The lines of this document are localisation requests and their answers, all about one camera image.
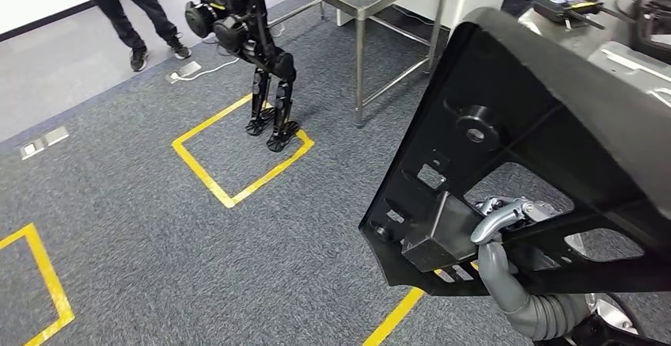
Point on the steel table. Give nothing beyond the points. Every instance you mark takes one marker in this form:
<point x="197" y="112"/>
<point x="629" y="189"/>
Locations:
<point x="367" y="2"/>

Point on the black remote controller with screen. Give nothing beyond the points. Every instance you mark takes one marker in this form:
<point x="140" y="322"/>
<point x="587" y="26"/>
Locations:
<point x="561" y="7"/>

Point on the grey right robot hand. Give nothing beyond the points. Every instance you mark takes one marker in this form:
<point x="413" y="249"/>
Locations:
<point x="498" y="275"/>

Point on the black plastic frame part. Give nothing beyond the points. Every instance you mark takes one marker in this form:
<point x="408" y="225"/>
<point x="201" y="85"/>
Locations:
<point x="524" y="71"/>

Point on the grey floor socket box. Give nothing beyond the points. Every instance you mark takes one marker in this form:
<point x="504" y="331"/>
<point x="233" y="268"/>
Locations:
<point x="186" y="71"/>
<point x="32" y="149"/>
<point x="56" y="136"/>

